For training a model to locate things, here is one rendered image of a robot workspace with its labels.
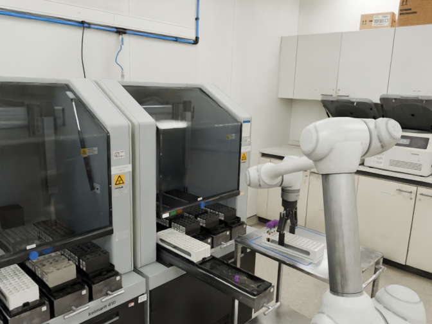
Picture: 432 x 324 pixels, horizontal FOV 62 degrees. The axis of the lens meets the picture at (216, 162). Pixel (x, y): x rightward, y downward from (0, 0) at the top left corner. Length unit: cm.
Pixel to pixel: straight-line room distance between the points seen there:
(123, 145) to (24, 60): 117
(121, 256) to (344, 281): 98
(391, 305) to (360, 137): 54
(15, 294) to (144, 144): 75
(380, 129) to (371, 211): 253
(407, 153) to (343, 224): 242
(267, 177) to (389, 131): 59
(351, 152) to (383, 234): 262
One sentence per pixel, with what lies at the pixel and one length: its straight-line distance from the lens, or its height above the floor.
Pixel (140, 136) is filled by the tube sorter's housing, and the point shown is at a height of 137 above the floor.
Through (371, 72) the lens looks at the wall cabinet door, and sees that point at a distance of 392.
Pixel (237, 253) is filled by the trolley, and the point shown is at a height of 75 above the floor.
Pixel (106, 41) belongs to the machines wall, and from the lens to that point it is 283.
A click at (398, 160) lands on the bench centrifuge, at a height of 102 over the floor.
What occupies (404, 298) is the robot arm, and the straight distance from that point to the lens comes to 134.
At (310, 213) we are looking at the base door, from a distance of 401.
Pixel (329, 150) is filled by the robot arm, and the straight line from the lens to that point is 113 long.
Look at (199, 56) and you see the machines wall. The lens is 340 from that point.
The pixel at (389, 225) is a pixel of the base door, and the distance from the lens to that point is 370.
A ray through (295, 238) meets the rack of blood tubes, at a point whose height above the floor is 88.
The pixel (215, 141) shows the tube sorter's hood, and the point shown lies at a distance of 193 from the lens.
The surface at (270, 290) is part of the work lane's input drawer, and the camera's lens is 156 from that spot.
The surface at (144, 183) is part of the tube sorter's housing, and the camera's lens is 168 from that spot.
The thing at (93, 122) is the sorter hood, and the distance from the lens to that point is 157.
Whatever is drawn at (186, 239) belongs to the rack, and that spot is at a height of 86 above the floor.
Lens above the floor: 160
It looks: 12 degrees down
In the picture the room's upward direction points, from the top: 2 degrees clockwise
